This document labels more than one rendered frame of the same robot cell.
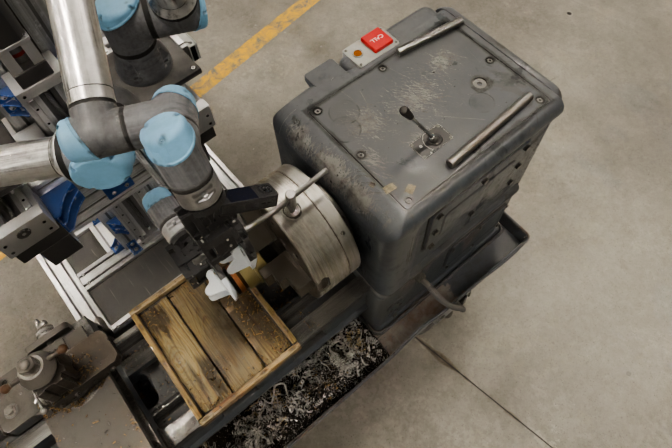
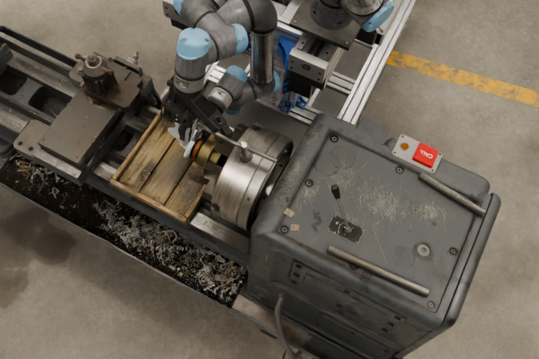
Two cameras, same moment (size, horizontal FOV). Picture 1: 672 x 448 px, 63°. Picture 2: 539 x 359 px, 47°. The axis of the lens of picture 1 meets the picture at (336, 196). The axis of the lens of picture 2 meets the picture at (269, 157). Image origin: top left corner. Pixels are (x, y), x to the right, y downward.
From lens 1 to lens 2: 0.84 m
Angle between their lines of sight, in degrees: 27
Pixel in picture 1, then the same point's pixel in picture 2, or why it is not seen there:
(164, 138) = (184, 41)
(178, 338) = (161, 141)
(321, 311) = (219, 227)
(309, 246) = (227, 179)
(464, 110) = (388, 245)
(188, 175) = (180, 66)
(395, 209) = (273, 223)
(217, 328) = (177, 162)
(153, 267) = (245, 113)
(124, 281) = not seen: hidden behind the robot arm
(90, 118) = (196, 0)
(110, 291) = not seen: hidden behind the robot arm
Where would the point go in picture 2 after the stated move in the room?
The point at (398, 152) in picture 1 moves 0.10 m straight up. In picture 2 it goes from (323, 208) to (328, 194)
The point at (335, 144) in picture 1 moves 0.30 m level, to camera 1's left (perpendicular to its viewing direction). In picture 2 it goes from (310, 162) to (264, 81)
